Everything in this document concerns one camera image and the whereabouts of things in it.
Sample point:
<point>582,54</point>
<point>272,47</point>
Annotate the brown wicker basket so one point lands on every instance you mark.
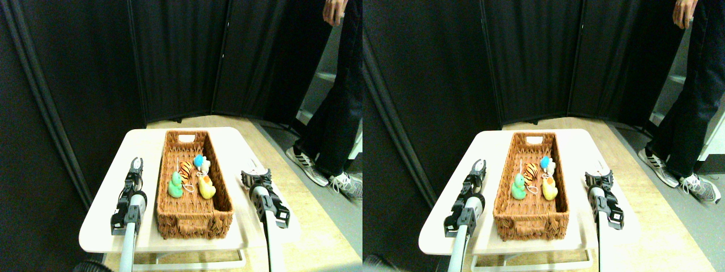
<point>192,224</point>
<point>529,225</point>

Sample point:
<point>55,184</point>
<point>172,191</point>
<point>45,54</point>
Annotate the low white table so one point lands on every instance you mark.
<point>569,140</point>
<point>224,139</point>

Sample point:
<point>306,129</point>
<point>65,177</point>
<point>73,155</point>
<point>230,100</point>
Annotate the person's hand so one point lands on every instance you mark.
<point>334,12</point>
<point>684,13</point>

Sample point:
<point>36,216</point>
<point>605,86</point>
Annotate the orange tiger toy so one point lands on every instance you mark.
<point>187,169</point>
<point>531,170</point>

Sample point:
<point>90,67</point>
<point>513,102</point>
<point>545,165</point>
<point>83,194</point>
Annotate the black bracket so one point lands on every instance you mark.
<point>616,218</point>

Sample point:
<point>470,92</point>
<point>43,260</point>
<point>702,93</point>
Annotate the blue and white toy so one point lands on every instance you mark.
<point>199,161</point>
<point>545,163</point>

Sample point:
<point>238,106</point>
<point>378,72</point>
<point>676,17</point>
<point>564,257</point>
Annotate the curtain stand pole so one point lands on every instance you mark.
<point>48,102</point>
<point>393,105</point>

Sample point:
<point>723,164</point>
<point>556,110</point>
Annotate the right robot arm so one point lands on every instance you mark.
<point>259,197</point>
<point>596,198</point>

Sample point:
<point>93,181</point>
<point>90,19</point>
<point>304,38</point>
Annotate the person's legs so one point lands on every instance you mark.
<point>340,113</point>
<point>691,113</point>

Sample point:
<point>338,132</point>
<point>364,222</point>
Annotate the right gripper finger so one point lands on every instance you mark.
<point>590,180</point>
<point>247,178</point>
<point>609,178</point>
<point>267,176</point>

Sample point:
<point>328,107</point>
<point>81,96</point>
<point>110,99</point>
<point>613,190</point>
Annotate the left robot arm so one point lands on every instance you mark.
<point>127,249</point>
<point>456,252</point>

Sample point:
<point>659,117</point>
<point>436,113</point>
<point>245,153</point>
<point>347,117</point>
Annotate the yellow duck toy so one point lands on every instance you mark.
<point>549,191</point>
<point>207,190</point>

